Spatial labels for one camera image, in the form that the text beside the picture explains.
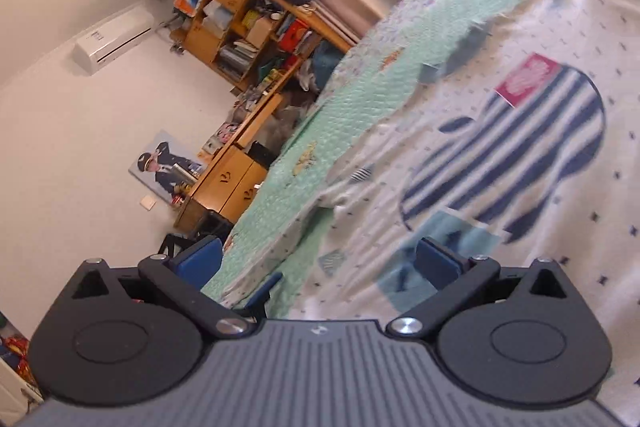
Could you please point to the green bee-print quilt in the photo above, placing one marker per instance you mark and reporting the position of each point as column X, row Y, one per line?
column 380, row 72

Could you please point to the white air conditioner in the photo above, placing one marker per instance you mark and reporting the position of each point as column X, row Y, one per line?
column 112, row 39

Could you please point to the row of books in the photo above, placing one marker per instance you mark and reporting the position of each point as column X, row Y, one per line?
column 237, row 59

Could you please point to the white patterned long-sleeve shirt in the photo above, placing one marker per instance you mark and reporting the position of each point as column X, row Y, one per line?
column 450, row 177

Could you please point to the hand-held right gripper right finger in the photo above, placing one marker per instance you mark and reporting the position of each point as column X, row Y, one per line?
column 437, row 264

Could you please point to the wall poster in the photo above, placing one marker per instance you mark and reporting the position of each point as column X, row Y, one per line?
column 160, row 167

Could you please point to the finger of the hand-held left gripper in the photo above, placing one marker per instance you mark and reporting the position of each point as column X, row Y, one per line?
column 262, row 294

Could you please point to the white wall switch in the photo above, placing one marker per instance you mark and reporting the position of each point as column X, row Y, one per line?
column 148, row 203

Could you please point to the black chair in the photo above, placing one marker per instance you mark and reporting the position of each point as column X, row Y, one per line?
column 172, row 244

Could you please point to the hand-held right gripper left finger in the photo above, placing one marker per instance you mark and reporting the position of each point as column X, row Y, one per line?
column 200, row 262

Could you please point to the red box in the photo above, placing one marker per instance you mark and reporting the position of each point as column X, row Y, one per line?
column 295, row 34

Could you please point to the clear plastic bag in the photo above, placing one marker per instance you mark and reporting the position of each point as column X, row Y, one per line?
column 290, row 124

